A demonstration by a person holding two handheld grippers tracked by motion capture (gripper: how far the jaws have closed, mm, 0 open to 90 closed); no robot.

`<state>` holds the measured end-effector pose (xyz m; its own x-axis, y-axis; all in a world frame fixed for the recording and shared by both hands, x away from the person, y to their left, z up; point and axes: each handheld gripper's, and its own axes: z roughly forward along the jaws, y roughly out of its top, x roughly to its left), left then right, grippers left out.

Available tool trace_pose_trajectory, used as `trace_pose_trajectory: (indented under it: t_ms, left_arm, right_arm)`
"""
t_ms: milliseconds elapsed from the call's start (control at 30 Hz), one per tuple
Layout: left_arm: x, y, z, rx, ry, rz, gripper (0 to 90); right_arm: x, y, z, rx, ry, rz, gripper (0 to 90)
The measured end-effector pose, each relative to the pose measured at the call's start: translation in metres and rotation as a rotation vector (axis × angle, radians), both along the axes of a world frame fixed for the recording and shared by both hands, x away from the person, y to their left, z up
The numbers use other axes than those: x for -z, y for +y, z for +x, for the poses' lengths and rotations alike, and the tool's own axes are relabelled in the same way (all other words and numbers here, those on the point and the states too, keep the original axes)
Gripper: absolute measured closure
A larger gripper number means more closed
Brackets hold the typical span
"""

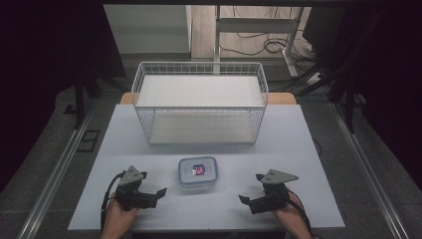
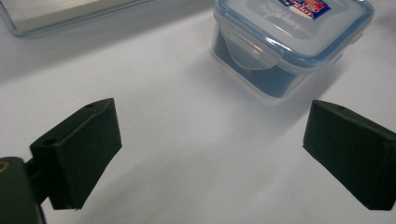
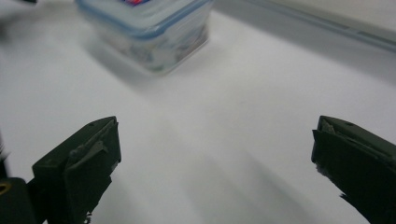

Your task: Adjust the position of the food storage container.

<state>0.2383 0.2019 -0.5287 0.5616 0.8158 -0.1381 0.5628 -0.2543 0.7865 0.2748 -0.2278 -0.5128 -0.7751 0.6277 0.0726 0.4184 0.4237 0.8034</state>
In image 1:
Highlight white power strip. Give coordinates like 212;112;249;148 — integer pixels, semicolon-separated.
305;71;325;87

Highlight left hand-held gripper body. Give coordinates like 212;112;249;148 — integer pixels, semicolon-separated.
113;164;157;211

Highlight white wire shelf rack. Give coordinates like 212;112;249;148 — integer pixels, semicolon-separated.
130;61;270;146

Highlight dark monitor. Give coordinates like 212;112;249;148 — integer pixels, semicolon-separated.
302;5;336;58

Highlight black floor cables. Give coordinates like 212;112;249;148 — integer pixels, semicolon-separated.
219;5;321;63

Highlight black rectangular floor frame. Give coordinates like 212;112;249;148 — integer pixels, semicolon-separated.
76;128;102;153

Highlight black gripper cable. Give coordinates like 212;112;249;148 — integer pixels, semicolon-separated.
287;189;314;235
100;171;125;232

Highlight black curtain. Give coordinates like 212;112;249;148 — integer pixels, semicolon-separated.
326;0;422;192
0;0;127;194

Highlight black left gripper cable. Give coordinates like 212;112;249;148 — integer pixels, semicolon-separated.
100;171;125;232

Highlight white metal desk frame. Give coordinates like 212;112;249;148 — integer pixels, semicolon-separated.
213;4;306;78

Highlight person's right hand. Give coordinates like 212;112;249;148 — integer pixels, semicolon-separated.
271;191;303;230

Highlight black metal stand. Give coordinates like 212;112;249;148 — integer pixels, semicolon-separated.
73;63;130;130
326;66;361;134

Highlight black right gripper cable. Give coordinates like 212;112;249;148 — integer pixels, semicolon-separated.
287;189;314;235

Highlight light wooden table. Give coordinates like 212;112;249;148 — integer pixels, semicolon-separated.
118;92;298;107

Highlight clear lidded food container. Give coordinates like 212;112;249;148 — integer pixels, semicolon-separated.
177;155;220;189

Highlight silver floor rail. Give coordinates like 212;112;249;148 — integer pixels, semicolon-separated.
328;101;412;239
15;98;98;239

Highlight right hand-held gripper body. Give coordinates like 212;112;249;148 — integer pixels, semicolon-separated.
250;168;300;215

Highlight person's left hand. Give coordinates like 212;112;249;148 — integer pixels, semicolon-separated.
105;191;140;233

